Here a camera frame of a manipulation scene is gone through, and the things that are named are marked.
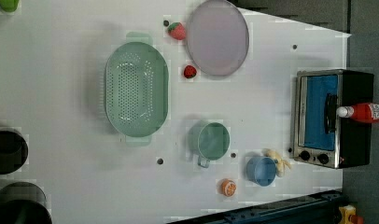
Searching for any red plush ketchup bottle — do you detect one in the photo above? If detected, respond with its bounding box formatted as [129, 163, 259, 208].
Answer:
[336, 103, 379, 123]

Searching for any black toaster oven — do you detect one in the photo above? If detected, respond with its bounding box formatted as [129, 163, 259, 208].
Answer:
[292, 69, 374, 169]

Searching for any green metal mug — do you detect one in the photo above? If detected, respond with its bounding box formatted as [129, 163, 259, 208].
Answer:
[189, 120, 231, 168]

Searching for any small plush strawberry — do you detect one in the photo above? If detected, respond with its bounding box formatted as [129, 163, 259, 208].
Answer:
[183, 65, 197, 78]

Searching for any green perforated colander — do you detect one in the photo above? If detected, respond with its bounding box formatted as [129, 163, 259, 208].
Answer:
[105, 32, 169, 147]

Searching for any lilac round plate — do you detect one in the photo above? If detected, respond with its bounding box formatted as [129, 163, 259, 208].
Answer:
[186, 0, 249, 76]

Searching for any large plush strawberry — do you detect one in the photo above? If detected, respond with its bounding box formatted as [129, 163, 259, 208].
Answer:
[167, 22, 186, 40]

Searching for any orange slice toy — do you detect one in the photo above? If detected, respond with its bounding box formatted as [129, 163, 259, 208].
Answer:
[221, 179, 236, 197]

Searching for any blue cup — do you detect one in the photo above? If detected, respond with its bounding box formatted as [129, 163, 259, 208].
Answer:
[246, 156, 277, 187]

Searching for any plush peeled banana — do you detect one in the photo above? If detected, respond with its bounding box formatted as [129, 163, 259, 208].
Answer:
[264, 149, 291, 177]

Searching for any yellow orange toy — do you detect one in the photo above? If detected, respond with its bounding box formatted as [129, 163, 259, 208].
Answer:
[339, 205, 364, 224]

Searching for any green object at corner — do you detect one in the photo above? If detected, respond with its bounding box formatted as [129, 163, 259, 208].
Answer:
[0, 0, 20, 12]

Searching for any blue metal frame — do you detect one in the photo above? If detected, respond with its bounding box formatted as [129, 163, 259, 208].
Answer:
[170, 190, 348, 224]

